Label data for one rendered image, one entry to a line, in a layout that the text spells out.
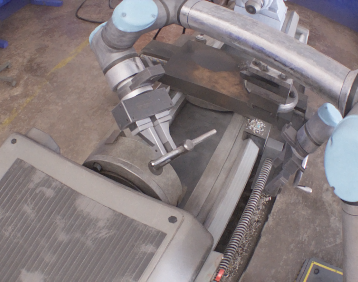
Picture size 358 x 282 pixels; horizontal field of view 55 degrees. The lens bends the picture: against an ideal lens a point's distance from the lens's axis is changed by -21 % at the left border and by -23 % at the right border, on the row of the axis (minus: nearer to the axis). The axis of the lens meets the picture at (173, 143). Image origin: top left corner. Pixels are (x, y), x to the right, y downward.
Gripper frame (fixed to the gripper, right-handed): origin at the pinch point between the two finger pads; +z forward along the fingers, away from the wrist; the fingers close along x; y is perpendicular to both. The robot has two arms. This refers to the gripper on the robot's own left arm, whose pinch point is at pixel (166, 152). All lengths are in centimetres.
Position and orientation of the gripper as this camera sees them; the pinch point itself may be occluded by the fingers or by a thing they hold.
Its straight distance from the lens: 92.8
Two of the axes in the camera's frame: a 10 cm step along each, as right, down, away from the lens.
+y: -5.8, 3.7, 7.3
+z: 4.7, 8.8, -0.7
